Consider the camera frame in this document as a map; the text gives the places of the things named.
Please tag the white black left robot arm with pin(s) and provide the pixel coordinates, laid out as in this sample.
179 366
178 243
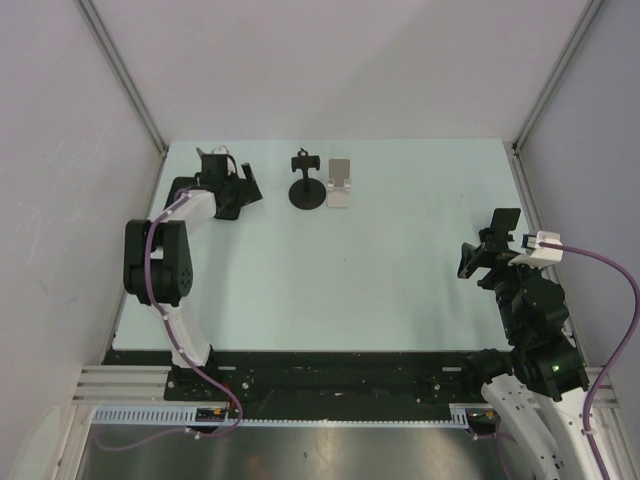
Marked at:
158 268

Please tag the black smartphone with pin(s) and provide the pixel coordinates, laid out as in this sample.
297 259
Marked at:
180 195

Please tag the aluminium corner frame post right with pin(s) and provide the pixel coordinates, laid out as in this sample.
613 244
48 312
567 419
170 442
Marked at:
576 39

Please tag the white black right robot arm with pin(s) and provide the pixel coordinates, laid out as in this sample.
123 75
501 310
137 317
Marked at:
540 389

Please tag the aluminium corner frame post left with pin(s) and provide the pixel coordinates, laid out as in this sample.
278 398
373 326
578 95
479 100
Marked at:
115 61

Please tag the white phone stand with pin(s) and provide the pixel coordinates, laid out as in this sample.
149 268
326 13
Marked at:
339 183

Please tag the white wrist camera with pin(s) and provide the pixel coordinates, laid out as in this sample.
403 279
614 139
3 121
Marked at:
542 250
230 162

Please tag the black round-base phone stand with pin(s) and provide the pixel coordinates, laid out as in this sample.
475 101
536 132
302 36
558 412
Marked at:
306 193

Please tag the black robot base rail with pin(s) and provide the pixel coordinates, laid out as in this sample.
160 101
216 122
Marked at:
335 386

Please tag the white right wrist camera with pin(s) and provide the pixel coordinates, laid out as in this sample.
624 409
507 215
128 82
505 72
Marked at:
542 250

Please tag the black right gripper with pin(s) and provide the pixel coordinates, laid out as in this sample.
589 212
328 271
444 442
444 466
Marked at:
496 260

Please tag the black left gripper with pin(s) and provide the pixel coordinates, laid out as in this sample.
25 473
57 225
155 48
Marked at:
247 193

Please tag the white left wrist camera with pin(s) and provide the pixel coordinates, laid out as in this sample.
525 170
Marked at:
230 162

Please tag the aluminium corner frame post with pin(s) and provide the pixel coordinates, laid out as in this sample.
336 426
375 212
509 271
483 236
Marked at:
115 61
576 39

